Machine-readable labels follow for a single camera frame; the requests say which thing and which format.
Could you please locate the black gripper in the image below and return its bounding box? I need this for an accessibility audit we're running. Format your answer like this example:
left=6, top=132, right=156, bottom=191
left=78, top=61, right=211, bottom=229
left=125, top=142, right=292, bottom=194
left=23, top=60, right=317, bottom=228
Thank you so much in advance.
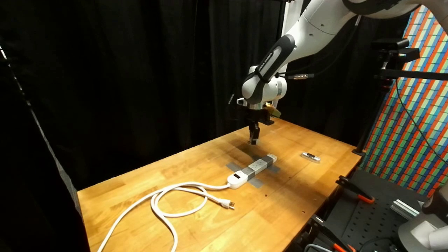
left=247, top=109, right=274, bottom=144

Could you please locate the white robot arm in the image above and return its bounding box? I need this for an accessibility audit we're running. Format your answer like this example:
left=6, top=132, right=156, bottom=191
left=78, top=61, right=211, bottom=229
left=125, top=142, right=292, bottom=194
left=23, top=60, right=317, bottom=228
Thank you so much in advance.
left=237, top=0, right=448, bottom=144

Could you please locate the white power strip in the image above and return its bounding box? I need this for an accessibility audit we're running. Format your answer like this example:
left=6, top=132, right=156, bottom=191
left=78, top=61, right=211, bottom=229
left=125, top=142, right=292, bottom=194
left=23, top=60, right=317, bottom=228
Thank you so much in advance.
left=227, top=153, right=278, bottom=188

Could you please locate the small metal plate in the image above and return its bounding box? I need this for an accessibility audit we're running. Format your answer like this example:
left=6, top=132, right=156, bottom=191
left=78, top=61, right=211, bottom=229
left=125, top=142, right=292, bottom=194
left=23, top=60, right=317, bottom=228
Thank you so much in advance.
left=302, top=151, right=321, bottom=162

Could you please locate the black perforated side table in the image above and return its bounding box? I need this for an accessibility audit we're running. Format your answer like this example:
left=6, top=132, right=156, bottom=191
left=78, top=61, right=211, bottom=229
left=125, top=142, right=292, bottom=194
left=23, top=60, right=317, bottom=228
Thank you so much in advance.
left=299, top=170, right=432, bottom=252

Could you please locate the colourful patterned panel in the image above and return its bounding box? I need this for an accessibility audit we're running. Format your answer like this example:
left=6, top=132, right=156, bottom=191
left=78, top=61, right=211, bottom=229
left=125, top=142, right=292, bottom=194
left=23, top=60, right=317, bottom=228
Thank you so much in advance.
left=360, top=5, right=448, bottom=195

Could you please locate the black curtain backdrop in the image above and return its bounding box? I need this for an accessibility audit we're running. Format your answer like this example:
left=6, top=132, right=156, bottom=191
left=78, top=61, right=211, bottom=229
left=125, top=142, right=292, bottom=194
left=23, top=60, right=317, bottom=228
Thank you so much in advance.
left=0, top=0, right=412, bottom=252

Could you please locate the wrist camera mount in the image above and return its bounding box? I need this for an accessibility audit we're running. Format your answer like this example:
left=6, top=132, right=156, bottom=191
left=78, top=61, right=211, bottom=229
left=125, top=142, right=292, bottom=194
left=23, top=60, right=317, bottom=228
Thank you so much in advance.
left=265, top=102, right=282, bottom=117

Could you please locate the grey tape strip near switch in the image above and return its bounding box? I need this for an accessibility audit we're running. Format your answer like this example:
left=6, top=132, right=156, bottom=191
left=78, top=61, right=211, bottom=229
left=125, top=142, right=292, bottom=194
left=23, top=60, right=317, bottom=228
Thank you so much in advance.
left=227, top=160, right=267, bottom=188

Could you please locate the white power cord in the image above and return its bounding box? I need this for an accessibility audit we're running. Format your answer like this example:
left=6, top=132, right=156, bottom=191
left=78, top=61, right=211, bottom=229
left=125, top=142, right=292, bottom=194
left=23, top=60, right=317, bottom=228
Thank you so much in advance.
left=96, top=180, right=236, bottom=252

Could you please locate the orange handled clamp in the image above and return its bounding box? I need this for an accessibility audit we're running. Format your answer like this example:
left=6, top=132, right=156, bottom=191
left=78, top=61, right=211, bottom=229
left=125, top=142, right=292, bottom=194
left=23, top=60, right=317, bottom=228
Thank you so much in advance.
left=337, top=174, right=376, bottom=204

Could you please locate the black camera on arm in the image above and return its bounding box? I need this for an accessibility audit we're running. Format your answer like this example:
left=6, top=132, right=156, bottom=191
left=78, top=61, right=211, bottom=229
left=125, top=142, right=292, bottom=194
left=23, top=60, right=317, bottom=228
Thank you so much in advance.
left=373, top=37, right=448, bottom=81

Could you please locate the grey camera device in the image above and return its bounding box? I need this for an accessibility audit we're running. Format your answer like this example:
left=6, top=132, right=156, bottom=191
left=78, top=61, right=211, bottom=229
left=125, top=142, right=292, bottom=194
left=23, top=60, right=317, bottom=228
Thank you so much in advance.
left=391, top=184, right=448, bottom=252

